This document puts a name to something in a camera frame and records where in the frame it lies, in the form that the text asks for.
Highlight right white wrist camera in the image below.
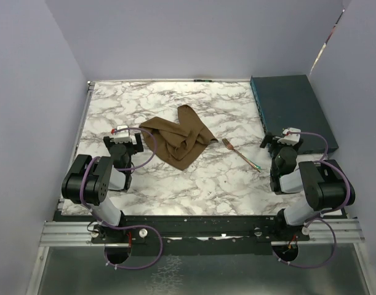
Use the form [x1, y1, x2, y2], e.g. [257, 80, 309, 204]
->
[278, 128, 301, 146]

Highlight green black marker pen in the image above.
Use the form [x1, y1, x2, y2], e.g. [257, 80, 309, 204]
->
[193, 79, 213, 83]

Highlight brown cloth napkin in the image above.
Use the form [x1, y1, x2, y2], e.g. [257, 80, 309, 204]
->
[139, 104, 217, 170]

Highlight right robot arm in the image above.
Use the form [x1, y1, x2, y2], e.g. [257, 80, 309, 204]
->
[260, 128, 356, 240]

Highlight dark teal flat box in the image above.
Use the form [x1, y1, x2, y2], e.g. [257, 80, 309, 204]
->
[250, 75, 338, 154]

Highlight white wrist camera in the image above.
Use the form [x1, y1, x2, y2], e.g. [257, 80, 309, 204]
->
[278, 128, 301, 146]
[111, 125, 132, 143]

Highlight copper iridescent fork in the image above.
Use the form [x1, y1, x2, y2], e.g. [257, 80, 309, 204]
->
[222, 138, 261, 172]

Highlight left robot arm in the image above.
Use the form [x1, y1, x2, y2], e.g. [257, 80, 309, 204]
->
[62, 132, 143, 243]

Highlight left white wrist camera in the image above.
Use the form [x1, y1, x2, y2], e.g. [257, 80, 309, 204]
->
[111, 125, 132, 143]

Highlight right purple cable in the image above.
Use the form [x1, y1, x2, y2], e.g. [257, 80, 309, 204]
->
[278, 131, 351, 268]

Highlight aluminium rail frame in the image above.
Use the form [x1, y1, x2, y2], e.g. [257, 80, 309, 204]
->
[40, 219, 366, 248]

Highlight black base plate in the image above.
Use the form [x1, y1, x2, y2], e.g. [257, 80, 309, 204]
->
[52, 214, 311, 256]

